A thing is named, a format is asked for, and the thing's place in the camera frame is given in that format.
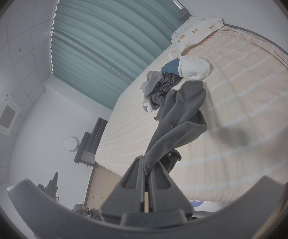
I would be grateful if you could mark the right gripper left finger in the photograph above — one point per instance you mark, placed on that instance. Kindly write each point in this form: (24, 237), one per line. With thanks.
(126, 198)

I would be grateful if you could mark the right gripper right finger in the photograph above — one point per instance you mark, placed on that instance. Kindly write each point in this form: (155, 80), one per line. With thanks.
(166, 198)

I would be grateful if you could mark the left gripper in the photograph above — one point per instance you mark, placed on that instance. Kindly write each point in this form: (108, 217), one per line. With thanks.
(50, 190)

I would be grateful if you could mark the black T-shirt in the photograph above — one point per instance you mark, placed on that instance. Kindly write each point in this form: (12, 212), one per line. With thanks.
(183, 101)

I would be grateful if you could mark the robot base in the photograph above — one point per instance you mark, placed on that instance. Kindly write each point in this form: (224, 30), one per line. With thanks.
(196, 203)

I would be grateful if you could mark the bed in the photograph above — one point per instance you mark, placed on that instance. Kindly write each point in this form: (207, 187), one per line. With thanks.
(246, 108)

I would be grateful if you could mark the pile of clothes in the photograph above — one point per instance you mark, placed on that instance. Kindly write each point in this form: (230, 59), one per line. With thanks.
(196, 67)

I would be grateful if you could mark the black chest of drawers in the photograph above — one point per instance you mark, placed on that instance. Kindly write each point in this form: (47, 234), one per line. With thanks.
(98, 133)

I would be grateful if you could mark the white ceiling air conditioner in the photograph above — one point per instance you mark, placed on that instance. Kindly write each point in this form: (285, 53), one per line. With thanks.
(6, 114)

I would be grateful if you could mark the blue-green curtain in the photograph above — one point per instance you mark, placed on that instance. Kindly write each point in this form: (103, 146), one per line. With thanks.
(114, 26)
(89, 73)

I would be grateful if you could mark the white printed pillow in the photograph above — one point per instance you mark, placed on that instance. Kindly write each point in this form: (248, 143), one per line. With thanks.
(193, 31)

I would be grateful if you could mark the grey bedside table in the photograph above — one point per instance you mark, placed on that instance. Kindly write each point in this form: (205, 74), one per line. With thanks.
(185, 14)

